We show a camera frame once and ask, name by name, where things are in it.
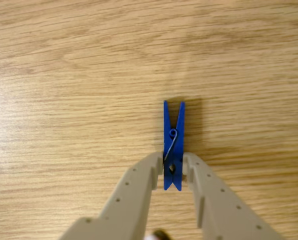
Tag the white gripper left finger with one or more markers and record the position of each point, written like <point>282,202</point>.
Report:
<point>129,205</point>

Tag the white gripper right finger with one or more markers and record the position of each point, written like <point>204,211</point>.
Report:
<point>221,212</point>

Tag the blue clothes peg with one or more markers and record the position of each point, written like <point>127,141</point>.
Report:
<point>179,150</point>

